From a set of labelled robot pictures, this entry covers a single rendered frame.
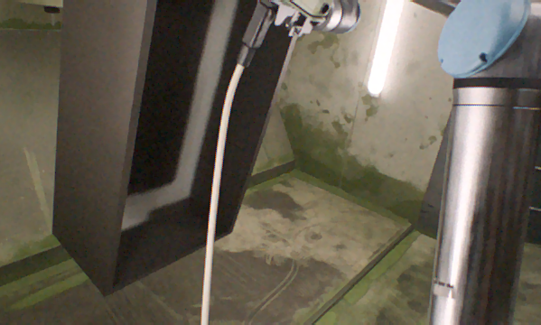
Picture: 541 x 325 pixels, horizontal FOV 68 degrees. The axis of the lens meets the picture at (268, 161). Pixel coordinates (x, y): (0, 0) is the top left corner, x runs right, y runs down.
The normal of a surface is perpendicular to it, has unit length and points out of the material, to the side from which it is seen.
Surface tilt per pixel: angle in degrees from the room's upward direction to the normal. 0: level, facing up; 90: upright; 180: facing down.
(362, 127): 90
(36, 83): 57
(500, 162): 77
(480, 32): 83
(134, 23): 90
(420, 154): 90
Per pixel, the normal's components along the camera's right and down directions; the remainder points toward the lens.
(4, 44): 0.72, -0.22
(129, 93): -0.62, 0.22
